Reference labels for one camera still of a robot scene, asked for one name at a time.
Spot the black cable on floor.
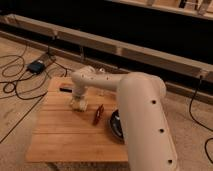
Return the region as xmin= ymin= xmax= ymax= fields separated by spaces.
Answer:
xmin=0 ymin=43 xmax=69 ymax=144

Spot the small red brown object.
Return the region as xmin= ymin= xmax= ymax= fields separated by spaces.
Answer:
xmin=93 ymin=104 xmax=104 ymax=125

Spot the small black bar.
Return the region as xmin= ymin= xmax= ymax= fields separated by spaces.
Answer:
xmin=59 ymin=87 xmax=72 ymax=93

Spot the long wooden beam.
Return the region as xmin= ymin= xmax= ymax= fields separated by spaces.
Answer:
xmin=0 ymin=14 xmax=213 ymax=83

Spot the black cable at right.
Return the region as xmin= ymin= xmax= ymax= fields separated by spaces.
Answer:
xmin=188 ymin=77 xmax=213 ymax=166

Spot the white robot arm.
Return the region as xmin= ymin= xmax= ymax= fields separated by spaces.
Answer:
xmin=71 ymin=66 xmax=180 ymax=171

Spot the blue power adapter box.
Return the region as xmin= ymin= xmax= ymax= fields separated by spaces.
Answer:
xmin=27 ymin=61 xmax=45 ymax=74

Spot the black round plate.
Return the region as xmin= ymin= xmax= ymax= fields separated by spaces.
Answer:
xmin=109 ymin=110 xmax=124 ymax=142

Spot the white sponge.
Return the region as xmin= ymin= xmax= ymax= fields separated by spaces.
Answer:
xmin=70 ymin=99 xmax=88 ymax=112

